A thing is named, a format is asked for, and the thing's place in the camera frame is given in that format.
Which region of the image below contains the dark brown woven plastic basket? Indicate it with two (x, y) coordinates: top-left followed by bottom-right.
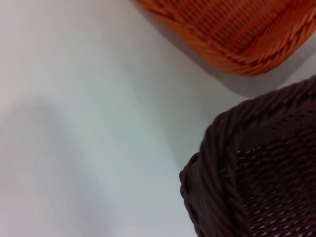
(179, 76), (316, 237)

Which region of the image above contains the orange woven plastic basket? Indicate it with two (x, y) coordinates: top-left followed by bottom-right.
(134, 0), (316, 77)

